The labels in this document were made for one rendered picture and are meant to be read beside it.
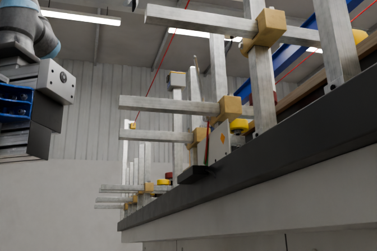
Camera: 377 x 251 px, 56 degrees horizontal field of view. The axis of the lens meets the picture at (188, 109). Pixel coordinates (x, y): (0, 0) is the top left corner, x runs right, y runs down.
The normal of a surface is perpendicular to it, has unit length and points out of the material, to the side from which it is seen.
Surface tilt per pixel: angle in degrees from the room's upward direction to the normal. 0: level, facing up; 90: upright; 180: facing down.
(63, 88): 90
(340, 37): 90
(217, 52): 90
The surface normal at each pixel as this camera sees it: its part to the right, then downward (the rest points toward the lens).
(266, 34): 0.03, 0.93
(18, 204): 0.27, -0.35
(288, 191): -0.96, -0.07
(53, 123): 0.97, -0.11
